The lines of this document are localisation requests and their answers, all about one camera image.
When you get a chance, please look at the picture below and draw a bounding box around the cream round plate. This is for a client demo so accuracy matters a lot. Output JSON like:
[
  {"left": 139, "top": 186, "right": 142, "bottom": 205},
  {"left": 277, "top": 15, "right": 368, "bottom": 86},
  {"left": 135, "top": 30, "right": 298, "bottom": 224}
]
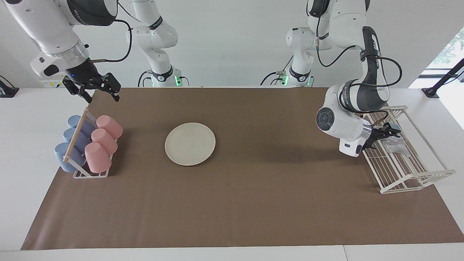
[{"left": 165, "top": 123, "right": 216, "bottom": 166}]

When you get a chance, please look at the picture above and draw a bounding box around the blue plastic cup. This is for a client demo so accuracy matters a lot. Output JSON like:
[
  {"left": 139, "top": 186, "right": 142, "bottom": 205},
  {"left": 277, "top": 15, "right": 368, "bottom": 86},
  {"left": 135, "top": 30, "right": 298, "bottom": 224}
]
[
  {"left": 63, "top": 128, "right": 91, "bottom": 153},
  {"left": 67, "top": 115, "right": 96, "bottom": 137},
  {"left": 54, "top": 142, "right": 86, "bottom": 173}
]

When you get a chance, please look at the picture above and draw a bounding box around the pink plastic cup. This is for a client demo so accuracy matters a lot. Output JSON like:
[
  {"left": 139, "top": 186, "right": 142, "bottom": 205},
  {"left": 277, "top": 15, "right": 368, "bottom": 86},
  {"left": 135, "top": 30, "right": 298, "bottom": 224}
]
[
  {"left": 84, "top": 142, "right": 112, "bottom": 173},
  {"left": 96, "top": 115, "right": 123, "bottom": 140},
  {"left": 91, "top": 128, "right": 118, "bottom": 156}
]

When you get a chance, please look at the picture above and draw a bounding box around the brown table mat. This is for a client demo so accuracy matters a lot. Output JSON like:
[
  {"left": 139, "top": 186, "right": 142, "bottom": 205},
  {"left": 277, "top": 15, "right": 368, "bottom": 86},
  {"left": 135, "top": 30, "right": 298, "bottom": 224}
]
[{"left": 21, "top": 87, "right": 464, "bottom": 250}]

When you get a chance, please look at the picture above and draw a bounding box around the black base cable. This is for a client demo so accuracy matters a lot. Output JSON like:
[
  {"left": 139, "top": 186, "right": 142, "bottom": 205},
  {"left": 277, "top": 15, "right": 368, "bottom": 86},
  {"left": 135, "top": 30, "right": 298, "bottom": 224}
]
[
  {"left": 137, "top": 71, "right": 153, "bottom": 87},
  {"left": 260, "top": 56, "right": 295, "bottom": 86}
]

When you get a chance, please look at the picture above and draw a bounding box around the white wall power socket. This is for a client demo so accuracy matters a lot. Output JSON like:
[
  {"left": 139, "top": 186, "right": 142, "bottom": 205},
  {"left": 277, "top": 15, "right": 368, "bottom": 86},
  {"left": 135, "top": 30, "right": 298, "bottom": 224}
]
[{"left": 39, "top": 74, "right": 73, "bottom": 88}]

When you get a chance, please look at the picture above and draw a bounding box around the white wire cup rack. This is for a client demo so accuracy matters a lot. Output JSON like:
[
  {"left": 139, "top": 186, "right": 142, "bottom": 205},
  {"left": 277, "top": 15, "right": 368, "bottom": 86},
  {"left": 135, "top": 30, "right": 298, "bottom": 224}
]
[{"left": 63, "top": 108, "right": 119, "bottom": 179}]

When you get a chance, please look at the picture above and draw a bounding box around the white wire dish rack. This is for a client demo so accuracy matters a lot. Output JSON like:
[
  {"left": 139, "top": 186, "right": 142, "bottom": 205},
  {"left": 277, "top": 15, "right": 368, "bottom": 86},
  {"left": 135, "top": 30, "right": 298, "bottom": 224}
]
[{"left": 362, "top": 105, "right": 456, "bottom": 194}]

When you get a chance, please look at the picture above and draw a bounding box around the black table clamp mount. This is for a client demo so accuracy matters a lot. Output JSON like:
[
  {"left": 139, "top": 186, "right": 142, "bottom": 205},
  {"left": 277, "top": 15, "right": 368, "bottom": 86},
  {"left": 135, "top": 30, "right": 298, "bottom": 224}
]
[
  {"left": 422, "top": 58, "right": 464, "bottom": 98},
  {"left": 0, "top": 75, "right": 19, "bottom": 98}
]

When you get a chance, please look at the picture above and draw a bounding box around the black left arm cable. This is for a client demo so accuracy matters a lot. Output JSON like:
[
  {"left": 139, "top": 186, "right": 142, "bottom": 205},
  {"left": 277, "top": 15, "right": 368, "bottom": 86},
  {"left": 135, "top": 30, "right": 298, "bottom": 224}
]
[{"left": 315, "top": 22, "right": 403, "bottom": 122}]

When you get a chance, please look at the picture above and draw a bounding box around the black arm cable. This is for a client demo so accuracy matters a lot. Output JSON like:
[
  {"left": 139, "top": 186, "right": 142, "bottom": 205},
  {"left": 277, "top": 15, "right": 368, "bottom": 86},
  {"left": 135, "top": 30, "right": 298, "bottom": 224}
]
[
  {"left": 315, "top": 22, "right": 403, "bottom": 122},
  {"left": 90, "top": 18, "right": 133, "bottom": 63}
]

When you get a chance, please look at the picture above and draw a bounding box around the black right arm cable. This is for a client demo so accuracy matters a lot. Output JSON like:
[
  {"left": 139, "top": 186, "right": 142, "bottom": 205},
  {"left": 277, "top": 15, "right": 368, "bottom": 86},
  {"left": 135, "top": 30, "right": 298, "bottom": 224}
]
[{"left": 90, "top": 18, "right": 133, "bottom": 63}]

